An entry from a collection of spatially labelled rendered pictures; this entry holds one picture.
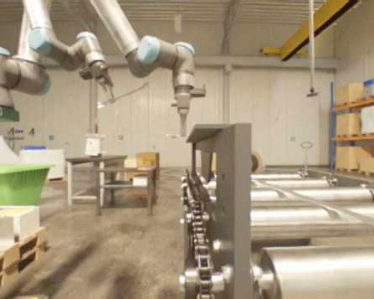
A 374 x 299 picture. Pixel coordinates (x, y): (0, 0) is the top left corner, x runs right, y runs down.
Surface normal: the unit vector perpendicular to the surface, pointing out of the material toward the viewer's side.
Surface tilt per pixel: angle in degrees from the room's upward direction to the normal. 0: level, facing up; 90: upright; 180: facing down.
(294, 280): 59
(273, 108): 90
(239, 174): 90
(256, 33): 90
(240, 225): 90
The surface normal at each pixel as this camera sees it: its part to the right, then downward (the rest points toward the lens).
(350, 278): 0.02, -0.51
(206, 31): 0.02, 0.01
